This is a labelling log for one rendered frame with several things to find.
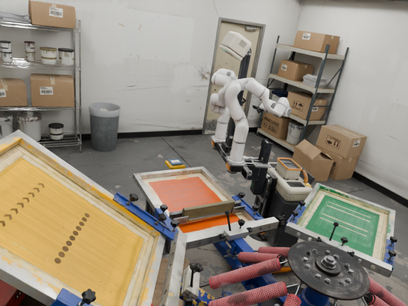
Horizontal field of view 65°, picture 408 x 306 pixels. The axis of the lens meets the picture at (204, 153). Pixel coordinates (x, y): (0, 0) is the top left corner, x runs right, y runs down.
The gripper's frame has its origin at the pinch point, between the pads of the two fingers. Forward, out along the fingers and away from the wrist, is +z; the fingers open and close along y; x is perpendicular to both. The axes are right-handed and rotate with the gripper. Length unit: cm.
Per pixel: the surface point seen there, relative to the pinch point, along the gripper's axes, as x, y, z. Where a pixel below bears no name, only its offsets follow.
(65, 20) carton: 45, 4, 290
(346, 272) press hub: 39, -89, -119
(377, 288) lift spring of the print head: 20, -83, -127
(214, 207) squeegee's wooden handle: 8, -89, -33
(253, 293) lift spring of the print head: 50, -116, -98
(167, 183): 0, -90, 18
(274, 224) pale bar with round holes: -8, -75, -64
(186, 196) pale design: 0, -91, -4
